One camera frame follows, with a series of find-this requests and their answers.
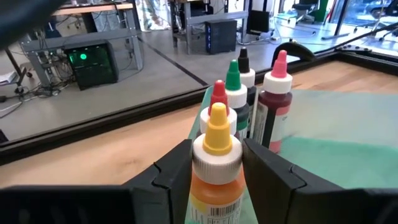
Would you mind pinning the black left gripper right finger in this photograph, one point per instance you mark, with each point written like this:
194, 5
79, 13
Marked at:
273, 193

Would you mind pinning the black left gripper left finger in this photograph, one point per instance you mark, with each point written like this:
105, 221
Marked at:
168, 193

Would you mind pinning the large orange yellow-capped coloring bottle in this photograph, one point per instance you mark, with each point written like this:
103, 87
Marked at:
217, 168

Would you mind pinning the large pink-capped food coloring bottle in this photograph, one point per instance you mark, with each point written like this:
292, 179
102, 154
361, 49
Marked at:
276, 105

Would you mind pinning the large dark red coloring bottle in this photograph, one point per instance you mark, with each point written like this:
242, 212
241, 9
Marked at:
219, 93

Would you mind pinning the large green food coloring bottle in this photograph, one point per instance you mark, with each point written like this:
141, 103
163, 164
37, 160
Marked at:
234, 74

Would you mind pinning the large black-capped food coloring bottle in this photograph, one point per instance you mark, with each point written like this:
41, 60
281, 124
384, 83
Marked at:
243, 60

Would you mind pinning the translucent green plastic tray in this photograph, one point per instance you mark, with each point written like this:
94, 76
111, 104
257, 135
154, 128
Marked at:
342, 140

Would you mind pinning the black computer tower green light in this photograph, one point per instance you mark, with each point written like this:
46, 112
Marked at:
91, 63

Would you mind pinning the black computer tower blue lights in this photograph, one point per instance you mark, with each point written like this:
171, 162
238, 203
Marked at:
220, 36

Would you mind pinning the grey metal bench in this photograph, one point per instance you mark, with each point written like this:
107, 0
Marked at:
217, 16
81, 37

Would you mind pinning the patterned cloth cover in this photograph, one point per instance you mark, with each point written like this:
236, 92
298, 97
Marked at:
152, 14

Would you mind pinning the black office chair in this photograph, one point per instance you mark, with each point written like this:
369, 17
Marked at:
306, 9

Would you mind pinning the black aluminium table frame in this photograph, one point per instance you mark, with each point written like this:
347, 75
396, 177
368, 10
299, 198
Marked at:
93, 128

